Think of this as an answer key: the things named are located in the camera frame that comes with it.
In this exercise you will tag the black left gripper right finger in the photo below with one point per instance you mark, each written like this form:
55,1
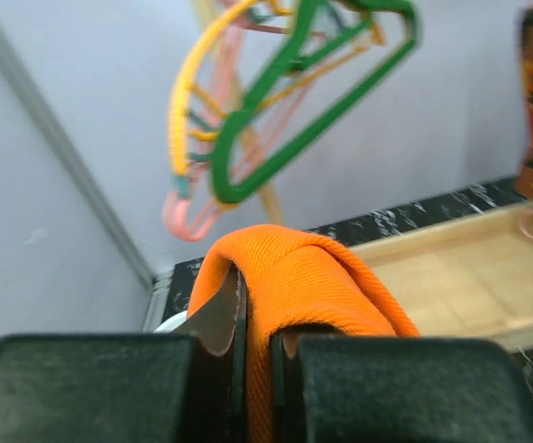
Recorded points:
330,387

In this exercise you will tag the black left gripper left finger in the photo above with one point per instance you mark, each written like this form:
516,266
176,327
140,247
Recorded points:
187,385

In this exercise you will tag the pink hanger on rack left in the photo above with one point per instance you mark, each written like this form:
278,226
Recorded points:
191,218

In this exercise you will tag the green hanger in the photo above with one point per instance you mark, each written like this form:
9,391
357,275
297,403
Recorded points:
290,74

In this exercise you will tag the yellow hanger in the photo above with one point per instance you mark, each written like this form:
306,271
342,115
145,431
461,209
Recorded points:
206,89

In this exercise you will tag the white perforated plastic basket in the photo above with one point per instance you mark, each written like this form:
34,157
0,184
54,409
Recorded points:
172,323

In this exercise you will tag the wooden clothes rack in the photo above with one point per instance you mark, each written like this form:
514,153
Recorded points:
468,277

